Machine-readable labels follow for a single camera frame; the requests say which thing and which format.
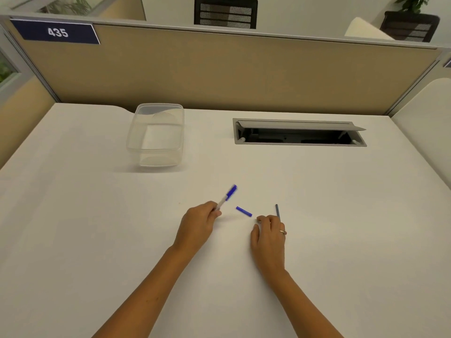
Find person's right hand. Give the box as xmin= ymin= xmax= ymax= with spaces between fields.
xmin=250 ymin=214 xmax=288 ymax=275

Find person's left hand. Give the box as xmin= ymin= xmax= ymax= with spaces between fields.
xmin=172 ymin=201 xmax=223 ymax=254

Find white blue marker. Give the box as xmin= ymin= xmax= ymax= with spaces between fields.
xmin=215 ymin=184 xmax=238 ymax=212

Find person's right forearm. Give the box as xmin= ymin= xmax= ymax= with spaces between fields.
xmin=262 ymin=267 xmax=344 ymax=338

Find person's left forearm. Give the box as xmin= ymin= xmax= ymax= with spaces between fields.
xmin=92 ymin=244 xmax=198 ymax=338

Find clear plastic container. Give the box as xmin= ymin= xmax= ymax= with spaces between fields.
xmin=126 ymin=103 xmax=185 ymax=169

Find beige desk partition panel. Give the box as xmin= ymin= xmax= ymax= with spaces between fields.
xmin=0 ymin=14 xmax=444 ymax=116

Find beige glass-topped side partition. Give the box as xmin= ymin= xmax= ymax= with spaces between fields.
xmin=0 ymin=24 xmax=61 ymax=169

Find beige grey-framed partition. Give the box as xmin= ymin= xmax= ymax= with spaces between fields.
xmin=386 ymin=49 xmax=451 ymax=118

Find black mesh office chair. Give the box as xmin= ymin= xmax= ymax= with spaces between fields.
xmin=194 ymin=0 xmax=258 ymax=30
xmin=380 ymin=10 xmax=441 ymax=43

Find grey glass-topped partition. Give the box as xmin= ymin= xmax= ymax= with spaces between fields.
xmin=10 ymin=0 xmax=147 ymax=22

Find white rounded desk corner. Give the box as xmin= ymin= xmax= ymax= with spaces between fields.
xmin=344 ymin=16 xmax=395 ymax=41

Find wide blue number sign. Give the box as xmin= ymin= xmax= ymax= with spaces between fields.
xmin=9 ymin=18 xmax=101 ymax=46

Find bushy green plant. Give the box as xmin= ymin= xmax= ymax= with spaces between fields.
xmin=0 ymin=52 xmax=16 ymax=83

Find tall feathery green plant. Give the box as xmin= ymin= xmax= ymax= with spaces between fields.
xmin=37 ymin=0 xmax=93 ymax=16

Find small-leaf green plant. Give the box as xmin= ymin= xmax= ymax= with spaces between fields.
xmin=394 ymin=0 xmax=430 ymax=15

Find grey desk cable tray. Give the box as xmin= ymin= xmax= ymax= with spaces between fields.
xmin=232 ymin=118 xmax=367 ymax=147

